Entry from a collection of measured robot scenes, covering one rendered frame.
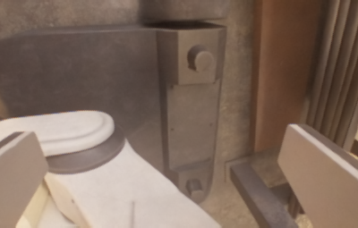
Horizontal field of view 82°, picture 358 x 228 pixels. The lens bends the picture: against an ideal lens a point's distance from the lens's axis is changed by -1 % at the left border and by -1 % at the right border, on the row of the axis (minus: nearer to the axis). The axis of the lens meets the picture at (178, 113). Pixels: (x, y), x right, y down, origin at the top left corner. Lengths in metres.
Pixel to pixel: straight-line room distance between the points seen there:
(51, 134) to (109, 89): 0.17
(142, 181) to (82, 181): 0.08
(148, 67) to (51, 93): 0.20
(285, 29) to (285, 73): 0.15
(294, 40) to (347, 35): 0.20
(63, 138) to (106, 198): 0.11
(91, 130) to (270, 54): 0.57
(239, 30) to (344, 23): 0.26
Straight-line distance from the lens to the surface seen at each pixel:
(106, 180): 0.33
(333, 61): 0.61
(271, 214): 0.80
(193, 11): 0.43
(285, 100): 0.83
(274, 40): 0.72
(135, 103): 0.48
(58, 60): 0.47
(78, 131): 0.35
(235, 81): 0.74
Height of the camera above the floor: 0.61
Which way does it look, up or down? 59 degrees down
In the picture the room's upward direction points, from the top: 153 degrees clockwise
